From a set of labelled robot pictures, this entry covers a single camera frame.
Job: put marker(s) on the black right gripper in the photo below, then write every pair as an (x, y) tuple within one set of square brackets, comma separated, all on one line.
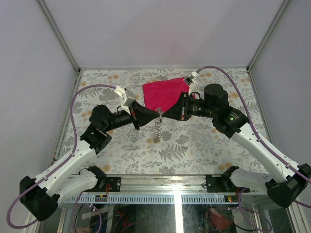
[(180, 110)]

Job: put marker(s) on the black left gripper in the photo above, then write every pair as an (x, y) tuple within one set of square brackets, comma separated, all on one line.
[(141, 115)]

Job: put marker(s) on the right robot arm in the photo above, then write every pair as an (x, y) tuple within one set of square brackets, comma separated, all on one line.
[(285, 179)]

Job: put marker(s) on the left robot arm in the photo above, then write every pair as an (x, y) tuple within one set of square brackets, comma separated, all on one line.
[(42, 194)]

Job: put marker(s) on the pink cloth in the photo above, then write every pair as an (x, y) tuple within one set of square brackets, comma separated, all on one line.
[(163, 94)]

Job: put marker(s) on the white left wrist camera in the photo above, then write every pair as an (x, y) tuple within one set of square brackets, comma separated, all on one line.
[(126, 98)]

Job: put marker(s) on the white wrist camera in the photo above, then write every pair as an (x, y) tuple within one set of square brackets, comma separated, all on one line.
[(191, 82), (126, 98)]

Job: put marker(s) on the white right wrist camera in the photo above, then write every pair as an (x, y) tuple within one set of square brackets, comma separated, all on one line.
[(191, 82)]

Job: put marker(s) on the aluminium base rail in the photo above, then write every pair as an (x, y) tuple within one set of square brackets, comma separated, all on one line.
[(162, 189)]

